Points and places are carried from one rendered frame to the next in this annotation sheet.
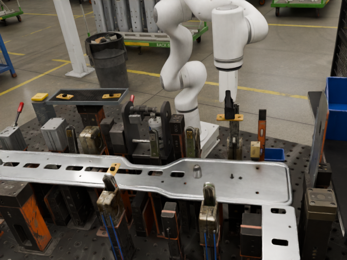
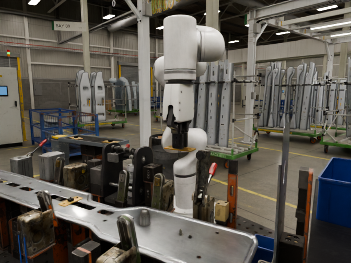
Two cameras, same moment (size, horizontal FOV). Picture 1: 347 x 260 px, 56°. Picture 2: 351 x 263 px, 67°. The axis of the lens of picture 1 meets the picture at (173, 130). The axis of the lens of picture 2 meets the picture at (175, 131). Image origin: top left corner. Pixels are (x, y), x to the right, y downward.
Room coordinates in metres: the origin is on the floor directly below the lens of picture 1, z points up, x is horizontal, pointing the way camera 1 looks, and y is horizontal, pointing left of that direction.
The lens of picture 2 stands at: (0.21, -0.33, 1.41)
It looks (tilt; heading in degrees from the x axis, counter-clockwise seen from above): 9 degrees down; 13
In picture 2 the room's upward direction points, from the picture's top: straight up
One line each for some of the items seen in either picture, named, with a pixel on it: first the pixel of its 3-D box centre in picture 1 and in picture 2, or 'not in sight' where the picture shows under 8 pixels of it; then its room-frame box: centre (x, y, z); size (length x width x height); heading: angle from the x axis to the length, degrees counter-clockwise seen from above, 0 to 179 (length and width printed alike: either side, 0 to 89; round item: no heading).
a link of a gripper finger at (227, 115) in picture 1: (229, 111); (175, 136); (0.87, -0.18, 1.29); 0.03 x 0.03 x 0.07; 74
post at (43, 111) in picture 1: (54, 136); (62, 176); (1.49, 0.63, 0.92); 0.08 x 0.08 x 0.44; 73
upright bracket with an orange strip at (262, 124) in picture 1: (260, 163); (231, 234); (1.01, -0.33, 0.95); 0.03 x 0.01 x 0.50; 73
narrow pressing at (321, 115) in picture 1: (316, 143); (281, 197); (0.81, -0.44, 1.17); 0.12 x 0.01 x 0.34; 163
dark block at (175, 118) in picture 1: (181, 158); (153, 214); (1.17, -0.02, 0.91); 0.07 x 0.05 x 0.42; 163
